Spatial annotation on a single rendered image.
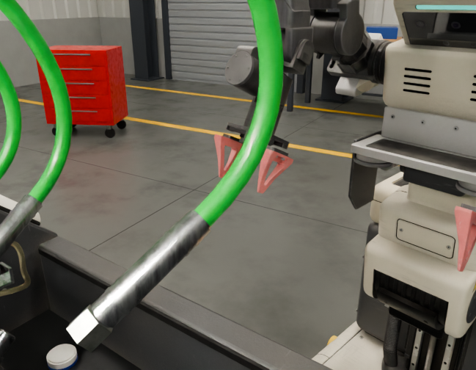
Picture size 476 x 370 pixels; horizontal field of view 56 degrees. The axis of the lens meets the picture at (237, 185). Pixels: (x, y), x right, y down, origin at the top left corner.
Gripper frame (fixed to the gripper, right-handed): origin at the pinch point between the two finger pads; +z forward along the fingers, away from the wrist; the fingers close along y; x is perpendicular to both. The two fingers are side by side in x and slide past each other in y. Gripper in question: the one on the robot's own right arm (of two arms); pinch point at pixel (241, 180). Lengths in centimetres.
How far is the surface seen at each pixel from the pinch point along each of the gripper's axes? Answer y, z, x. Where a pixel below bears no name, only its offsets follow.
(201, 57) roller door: -537, -147, 418
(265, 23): 35, -10, -43
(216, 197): 34, -1, -41
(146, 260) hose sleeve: 33, 4, -43
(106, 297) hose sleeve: 32, 6, -45
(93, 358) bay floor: 3.5, 29.6, -21.6
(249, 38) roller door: -448, -187, 424
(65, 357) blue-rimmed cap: 2.3, 29.8, -25.2
